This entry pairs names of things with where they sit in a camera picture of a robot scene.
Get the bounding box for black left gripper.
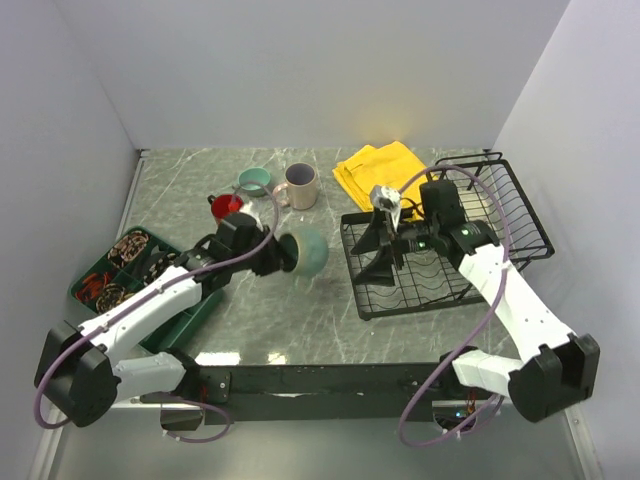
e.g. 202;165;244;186
231;223;298;276

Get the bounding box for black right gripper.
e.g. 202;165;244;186
350;206;438;287

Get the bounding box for green glazed mug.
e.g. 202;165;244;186
278;227;329;278

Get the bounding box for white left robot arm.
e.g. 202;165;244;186
33;213;299;428

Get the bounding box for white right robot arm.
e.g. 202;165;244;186
351;180;600;422

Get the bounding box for red mug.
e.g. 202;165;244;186
207;194;244;225

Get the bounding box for small teal cup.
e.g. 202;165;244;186
234;167;272;198

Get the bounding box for pink mug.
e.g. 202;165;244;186
272;162;319;211

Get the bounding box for yellow cloth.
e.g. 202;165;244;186
333;141;426;212

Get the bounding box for green organizer tray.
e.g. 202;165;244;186
69;226;224;353

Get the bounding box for black front base bar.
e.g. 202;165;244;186
139;363;501;432

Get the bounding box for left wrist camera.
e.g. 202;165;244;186
230;196;261;224

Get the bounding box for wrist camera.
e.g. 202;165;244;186
369;185;402;229
230;196;261;224

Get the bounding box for black wire dish rack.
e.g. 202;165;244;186
341;152;555;321

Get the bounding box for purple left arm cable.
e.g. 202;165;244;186
33;183;281;444

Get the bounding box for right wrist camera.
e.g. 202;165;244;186
369;185;402;229

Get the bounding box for cream black hair ties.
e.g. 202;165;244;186
143;252;181;284

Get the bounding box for pink black hair ties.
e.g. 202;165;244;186
107;233;150;267

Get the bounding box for brown black hair ties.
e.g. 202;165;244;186
95;282;126;311

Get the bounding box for orange hair ties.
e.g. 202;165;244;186
76;272;114;304

